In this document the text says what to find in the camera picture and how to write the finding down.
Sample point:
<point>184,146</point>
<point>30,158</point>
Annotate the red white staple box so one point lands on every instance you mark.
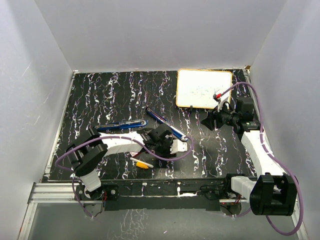
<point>133,153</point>

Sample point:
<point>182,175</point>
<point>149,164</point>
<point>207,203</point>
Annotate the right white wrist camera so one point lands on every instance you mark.
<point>221,98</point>

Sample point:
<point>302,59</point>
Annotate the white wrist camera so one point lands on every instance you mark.
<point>221,98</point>
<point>178,146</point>

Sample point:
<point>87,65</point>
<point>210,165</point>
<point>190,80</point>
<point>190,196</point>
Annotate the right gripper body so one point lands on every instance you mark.
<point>225,117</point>

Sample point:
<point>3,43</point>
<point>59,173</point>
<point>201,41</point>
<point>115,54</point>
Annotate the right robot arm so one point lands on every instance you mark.
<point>274,192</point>

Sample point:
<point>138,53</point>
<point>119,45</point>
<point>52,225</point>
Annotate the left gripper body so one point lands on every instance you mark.
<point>163,148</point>

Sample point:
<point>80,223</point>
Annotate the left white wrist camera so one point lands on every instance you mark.
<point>178,146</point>

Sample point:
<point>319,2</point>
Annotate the small whiteboard orange frame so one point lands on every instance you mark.
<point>196,88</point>

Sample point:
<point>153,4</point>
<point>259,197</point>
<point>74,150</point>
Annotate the yellow marker cap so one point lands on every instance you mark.
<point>141,165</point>

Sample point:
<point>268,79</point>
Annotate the white marker pen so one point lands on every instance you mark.
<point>137,160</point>

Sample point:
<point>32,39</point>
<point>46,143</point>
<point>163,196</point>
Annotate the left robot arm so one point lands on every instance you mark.
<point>92,146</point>

